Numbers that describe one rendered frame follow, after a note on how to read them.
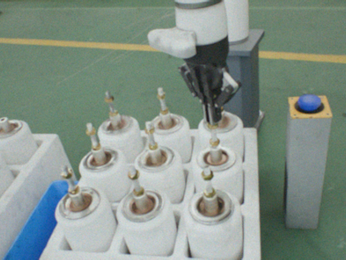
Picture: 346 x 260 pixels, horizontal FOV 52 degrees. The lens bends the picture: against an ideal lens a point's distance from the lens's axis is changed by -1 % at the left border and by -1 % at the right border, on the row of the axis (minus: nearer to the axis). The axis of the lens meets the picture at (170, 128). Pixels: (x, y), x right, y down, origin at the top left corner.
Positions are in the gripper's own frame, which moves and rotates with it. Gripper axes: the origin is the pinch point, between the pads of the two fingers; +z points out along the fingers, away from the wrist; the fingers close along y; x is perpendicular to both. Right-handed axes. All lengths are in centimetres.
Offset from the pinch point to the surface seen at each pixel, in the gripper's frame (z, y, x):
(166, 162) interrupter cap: 10.2, 6.1, 7.6
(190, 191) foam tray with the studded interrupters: 17.6, 2.9, 5.5
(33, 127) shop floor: 35, 87, 16
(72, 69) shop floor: 36, 121, -18
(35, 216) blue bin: 24.6, 29.4, 31.9
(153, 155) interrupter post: 8.5, 8.0, 9.0
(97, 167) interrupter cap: 10.1, 15.4, 17.8
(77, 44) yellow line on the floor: 36, 151, -34
